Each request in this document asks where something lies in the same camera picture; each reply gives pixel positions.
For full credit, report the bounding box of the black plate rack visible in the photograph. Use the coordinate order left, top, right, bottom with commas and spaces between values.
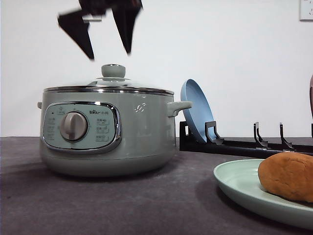
179, 121, 313, 158

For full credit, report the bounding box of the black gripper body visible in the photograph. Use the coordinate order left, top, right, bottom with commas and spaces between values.
59, 0, 143, 20

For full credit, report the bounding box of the green plate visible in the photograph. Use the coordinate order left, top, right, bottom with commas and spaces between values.
213, 159, 313, 229

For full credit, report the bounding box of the brown potato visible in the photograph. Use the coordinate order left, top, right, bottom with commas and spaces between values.
258, 152, 313, 203

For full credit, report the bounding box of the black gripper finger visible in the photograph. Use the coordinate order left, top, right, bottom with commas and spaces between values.
111, 0, 143, 54
58, 0, 106, 59

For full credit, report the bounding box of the white wall socket left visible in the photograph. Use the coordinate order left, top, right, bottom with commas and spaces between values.
82, 14, 102, 23

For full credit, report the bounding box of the green electric steamer pot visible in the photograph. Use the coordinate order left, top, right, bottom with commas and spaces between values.
37, 85, 192, 176

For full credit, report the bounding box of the white wall socket right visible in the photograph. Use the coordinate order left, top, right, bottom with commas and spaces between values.
299, 0, 313, 23

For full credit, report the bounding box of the white wall socket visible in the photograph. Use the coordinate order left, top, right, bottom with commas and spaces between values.
299, 0, 313, 23
82, 14, 102, 23

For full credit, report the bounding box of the blue plate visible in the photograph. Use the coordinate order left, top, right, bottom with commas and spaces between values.
180, 79, 215, 142

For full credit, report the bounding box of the glass steamer lid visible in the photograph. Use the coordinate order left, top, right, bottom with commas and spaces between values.
44, 64, 174, 95

